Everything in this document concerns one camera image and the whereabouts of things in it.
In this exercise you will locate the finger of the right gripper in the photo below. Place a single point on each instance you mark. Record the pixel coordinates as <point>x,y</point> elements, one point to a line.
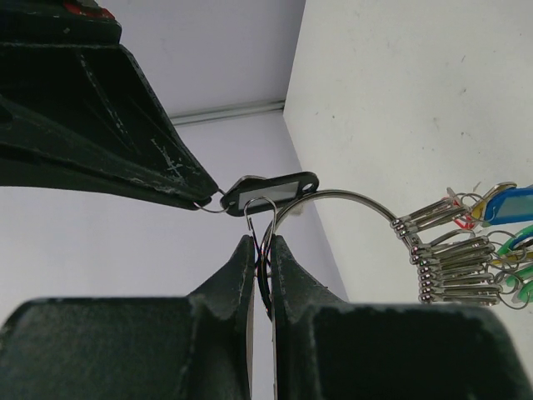
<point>85,118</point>

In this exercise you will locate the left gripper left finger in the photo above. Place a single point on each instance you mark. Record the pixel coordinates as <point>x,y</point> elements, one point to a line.
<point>191,347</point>

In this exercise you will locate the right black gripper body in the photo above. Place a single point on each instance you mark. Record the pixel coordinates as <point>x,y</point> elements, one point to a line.
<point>58,22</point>

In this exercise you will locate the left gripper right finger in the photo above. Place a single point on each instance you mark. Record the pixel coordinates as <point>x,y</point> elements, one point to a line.
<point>330,349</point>

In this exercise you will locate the key with black tag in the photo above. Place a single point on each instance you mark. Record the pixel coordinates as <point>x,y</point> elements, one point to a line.
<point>253,194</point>

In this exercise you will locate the large keyring with coloured keys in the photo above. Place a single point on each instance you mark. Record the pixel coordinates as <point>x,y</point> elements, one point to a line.
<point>487,265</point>

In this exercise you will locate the key with red tag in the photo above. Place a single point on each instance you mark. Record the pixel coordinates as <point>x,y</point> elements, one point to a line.
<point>470,206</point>

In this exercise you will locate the left aluminium frame post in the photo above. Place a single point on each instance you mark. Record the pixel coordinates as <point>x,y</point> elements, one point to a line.
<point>222,113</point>

